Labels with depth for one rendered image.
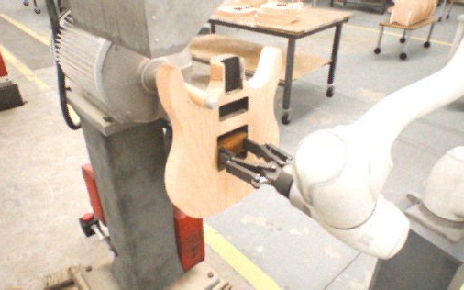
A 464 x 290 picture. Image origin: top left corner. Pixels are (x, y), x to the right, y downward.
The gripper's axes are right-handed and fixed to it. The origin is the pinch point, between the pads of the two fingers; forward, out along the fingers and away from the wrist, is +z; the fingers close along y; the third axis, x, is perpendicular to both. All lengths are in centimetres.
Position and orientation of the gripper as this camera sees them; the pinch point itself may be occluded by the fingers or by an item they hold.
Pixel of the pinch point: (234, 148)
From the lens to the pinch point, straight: 83.3
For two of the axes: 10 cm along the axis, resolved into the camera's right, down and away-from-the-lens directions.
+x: 0.1, -8.7, -4.9
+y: 7.4, -3.2, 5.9
